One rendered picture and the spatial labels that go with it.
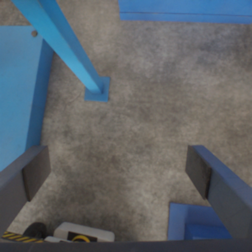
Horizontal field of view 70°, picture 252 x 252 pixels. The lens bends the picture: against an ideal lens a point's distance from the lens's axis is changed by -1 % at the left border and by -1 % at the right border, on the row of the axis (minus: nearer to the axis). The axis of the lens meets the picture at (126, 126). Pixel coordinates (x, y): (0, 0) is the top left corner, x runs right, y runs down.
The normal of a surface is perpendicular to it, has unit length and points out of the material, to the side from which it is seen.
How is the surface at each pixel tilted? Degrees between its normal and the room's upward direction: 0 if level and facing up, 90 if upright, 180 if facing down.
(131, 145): 0
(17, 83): 0
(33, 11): 90
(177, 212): 0
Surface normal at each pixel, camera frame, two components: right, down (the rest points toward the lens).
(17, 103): -0.08, -0.13
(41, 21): -0.09, 0.99
